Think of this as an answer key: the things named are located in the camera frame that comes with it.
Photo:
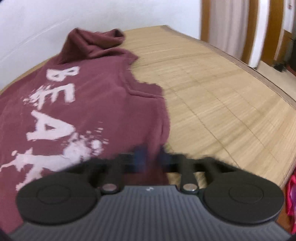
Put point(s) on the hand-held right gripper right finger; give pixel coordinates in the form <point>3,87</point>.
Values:
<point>165,160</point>

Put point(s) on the maroon printed hoodie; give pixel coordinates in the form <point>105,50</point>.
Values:
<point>92,104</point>

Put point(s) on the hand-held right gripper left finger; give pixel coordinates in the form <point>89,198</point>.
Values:
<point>140,157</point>

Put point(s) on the small dark object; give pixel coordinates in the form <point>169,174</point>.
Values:
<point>279,66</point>

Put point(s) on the magenta pink cloth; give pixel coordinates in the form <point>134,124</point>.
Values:
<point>291,199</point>

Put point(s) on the bamboo mat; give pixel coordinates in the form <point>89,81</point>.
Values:
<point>219,92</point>

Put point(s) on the pale curtain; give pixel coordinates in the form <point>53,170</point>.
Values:
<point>227,23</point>

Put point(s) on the wooden frame post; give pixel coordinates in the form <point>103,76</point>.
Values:
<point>276,27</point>
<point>205,18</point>
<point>251,30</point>

